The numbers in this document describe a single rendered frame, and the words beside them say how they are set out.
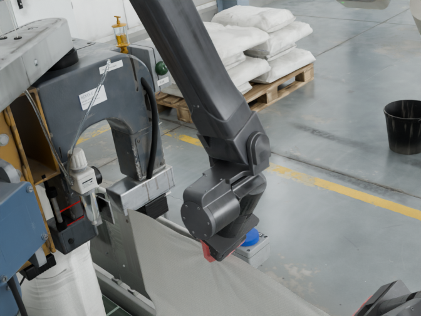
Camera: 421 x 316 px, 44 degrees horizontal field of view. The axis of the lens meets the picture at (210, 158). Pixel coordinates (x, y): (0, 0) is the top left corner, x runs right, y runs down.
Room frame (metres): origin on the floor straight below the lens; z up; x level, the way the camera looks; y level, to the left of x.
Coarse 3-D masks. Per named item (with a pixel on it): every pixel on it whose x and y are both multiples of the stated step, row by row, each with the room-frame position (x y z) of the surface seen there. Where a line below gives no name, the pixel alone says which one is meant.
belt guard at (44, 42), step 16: (16, 32) 0.91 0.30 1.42; (32, 32) 0.89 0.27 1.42; (48, 32) 0.88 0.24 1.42; (64, 32) 0.93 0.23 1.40; (0, 48) 0.80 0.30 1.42; (16, 48) 0.79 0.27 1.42; (32, 48) 0.80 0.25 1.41; (48, 48) 0.86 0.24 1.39; (64, 48) 0.92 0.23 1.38; (0, 64) 0.71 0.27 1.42; (16, 64) 0.74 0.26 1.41; (32, 64) 0.79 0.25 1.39; (48, 64) 0.84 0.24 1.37; (0, 80) 0.69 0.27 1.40; (16, 80) 0.73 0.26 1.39; (32, 80) 0.77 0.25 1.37; (0, 96) 0.67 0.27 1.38; (16, 96) 0.71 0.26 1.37; (0, 112) 0.66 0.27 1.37
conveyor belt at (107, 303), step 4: (104, 296) 1.42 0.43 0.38; (104, 300) 1.39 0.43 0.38; (108, 300) 1.39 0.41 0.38; (104, 304) 1.37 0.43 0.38; (108, 304) 1.37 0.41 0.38; (112, 304) 1.37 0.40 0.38; (108, 308) 1.35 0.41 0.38; (112, 308) 1.35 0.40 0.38; (116, 308) 1.35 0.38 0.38; (120, 308) 1.34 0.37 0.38; (108, 312) 1.33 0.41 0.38; (112, 312) 1.33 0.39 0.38; (116, 312) 1.33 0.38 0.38; (120, 312) 1.32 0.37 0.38; (124, 312) 1.32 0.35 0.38
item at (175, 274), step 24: (144, 216) 0.81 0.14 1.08; (144, 240) 0.82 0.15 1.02; (168, 240) 0.76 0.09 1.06; (192, 240) 0.71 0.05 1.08; (144, 264) 0.83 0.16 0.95; (168, 264) 0.77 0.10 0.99; (192, 264) 0.72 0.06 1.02; (216, 264) 0.68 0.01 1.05; (240, 264) 0.65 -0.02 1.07; (168, 288) 0.79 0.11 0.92; (192, 288) 0.73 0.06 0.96; (216, 288) 0.69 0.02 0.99; (240, 288) 0.65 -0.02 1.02; (264, 288) 0.60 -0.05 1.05; (288, 288) 0.57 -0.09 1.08; (168, 312) 0.78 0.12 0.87; (192, 312) 0.73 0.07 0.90; (216, 312) 0.69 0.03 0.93; (240, 312) 0.65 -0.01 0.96; (264, 312) 0.61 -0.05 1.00; (288, 312) 0.57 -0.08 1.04; (312, 312) 0.53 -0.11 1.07
